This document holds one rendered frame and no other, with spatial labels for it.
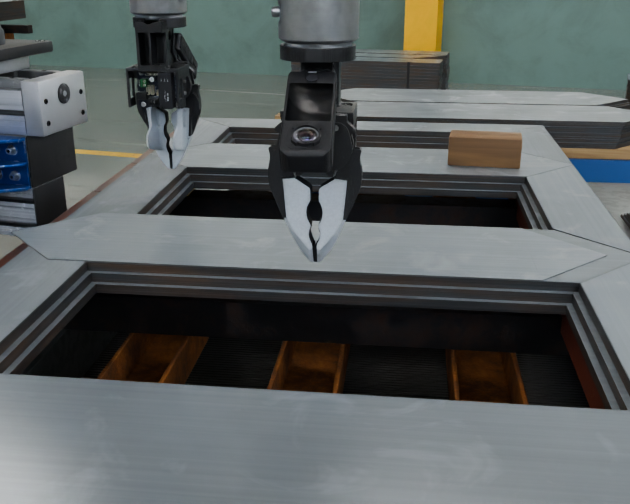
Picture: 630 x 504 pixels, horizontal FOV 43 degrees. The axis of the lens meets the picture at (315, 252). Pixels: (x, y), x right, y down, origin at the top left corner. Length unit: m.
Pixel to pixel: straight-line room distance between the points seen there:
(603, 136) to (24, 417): 1.43
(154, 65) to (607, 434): 0.73
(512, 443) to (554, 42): 7.47
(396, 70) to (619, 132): 3.65
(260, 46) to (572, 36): 3.08
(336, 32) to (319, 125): 0.09
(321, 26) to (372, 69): 4.69
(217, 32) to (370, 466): 8.23
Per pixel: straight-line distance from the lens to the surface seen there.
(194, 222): 1.08
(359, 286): 0.90
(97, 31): 9.36
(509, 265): 0.95
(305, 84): 0.74
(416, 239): 1.01
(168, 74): 1.09
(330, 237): 0.79
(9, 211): 1.48
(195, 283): 0.93
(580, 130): 1.82
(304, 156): 0.67
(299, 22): 0.74
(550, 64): 8.04
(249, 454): 0.59
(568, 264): 0.97
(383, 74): 5.41
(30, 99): 1.39
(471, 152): 1.37
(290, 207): 0.78
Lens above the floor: 1.18
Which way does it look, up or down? 20 degrees down
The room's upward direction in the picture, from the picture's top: straight up
